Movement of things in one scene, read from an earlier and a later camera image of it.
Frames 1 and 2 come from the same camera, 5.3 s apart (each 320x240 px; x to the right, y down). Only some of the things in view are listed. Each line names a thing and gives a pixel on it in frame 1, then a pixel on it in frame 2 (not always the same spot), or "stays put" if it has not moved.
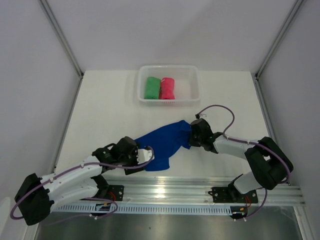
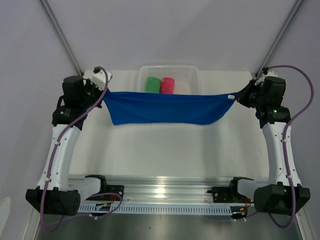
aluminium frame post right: [294, 12] stays put
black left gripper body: [130, 160] → [92, 94]
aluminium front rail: [182, 191] stays put
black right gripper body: [194, 140] → [252, 97]
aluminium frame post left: [62, 38] stays put
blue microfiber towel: [164, 143] → [150, 108]
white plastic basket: [187, 83] stays put
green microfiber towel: [152, 88] stays put
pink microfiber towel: [167, 88] stays put
